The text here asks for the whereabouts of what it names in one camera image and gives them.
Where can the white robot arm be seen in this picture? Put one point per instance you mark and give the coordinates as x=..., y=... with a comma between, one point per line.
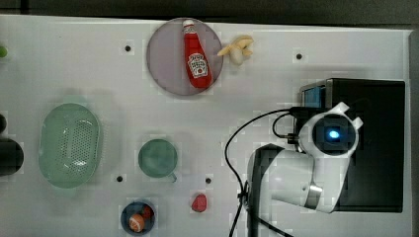
x=312, y=175

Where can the black toaster oven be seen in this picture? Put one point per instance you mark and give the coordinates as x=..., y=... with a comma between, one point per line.
x=374, y=181

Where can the red ketchup bottle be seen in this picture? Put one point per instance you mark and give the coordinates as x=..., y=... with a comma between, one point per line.
x=197, y=64

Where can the peeled toy banana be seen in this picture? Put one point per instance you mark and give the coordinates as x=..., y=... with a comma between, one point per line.
x=238, y=50

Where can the grey round plate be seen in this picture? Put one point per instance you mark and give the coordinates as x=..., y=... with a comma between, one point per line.
x=181, y=56

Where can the red toy strawberry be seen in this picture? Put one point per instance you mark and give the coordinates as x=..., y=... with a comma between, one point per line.
x=200, y=203

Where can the small red toy fruit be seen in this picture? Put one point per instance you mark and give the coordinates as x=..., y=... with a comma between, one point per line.
x=147, y=212

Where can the orange toy ball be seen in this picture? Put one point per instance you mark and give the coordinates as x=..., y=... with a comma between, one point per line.
x=136, y=223

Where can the green perforated basket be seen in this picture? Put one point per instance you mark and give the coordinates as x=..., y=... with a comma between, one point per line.
x=68, y=154

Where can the green cup with handle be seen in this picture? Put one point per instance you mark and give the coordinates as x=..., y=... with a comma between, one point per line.
x=158, y=158

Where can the black cylinder mount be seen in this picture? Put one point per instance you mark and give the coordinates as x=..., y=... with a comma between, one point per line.
x=11, y=152

